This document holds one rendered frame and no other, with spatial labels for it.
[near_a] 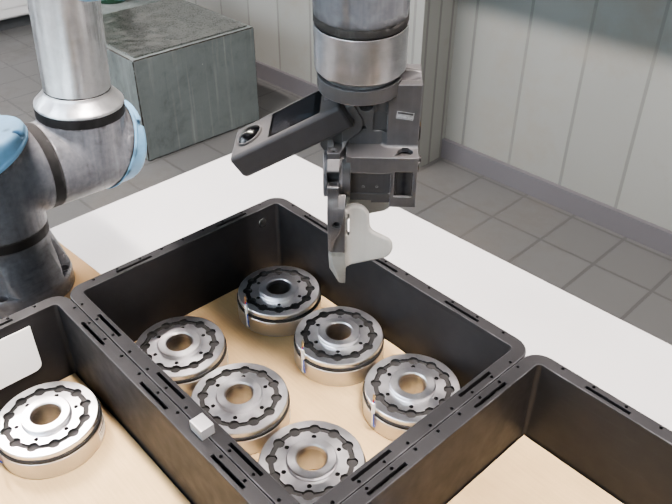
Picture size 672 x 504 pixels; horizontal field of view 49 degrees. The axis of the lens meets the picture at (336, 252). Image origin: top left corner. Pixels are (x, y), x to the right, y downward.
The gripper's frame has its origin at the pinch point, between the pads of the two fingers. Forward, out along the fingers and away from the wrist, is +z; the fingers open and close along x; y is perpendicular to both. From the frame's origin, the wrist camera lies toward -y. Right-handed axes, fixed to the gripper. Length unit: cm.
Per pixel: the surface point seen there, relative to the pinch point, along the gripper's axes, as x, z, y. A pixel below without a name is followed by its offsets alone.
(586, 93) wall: 165, 74, 76
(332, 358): -2.0, 14.0, -0.4
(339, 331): 3.1, 15.2, 0.2
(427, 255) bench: 38, 34, 14
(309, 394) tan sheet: -5.1, 16.6, -2.8
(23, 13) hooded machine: 346, 130, -196
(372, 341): 0.9, 14.3, 4.0
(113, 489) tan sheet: -18.2, 15.1, -20.8
